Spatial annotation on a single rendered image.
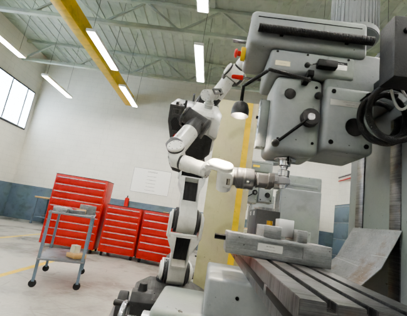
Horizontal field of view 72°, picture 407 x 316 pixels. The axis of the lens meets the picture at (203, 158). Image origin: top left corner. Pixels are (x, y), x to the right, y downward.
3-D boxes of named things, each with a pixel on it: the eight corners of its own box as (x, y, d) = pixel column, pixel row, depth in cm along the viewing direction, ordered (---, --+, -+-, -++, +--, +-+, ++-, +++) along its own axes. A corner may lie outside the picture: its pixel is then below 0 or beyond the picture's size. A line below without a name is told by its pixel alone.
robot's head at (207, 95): (199, 103, 165) (201, 88, 162) (209, 102, 173) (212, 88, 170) (207, 106, 162) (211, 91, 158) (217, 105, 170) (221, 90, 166)
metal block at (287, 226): (278, 236, 99) (280, 218, 100) (274, 234, 105) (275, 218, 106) (293, 238, 99) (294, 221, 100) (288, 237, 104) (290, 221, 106)
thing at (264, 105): (255, 146, 115) (261, 98, 119) (253, 148, 119) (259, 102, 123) (264, 147, 115) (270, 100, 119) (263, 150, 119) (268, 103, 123)
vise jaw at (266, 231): (263, 236, 95) (264, 224, 95) (256, 234, 109) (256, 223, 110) (281, 239, 94) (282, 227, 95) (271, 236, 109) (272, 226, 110)
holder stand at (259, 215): (252, 246, 137) (256, 205, 142) (245, 242, 159) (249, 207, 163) (276, 251, 137) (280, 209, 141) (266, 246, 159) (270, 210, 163)
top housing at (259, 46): (248, 42, 113) (253, 7, 116) (240, 74, 138) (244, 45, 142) (368, 57, 110) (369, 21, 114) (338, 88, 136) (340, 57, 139)
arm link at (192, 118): (180, 118, 141) (192, 105, 150) (175, 130, 148) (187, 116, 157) (199, 131, 140) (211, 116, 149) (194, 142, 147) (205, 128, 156)
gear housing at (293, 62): (269, 69, 111) (271, 46, 113) (258, 95, 135) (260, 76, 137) (355, 80, 109) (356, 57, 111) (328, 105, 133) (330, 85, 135)
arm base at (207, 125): (175, 122, 146) (187, 104, 145) (179, 125, 159) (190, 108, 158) (199, 138, 145) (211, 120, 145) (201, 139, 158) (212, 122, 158)
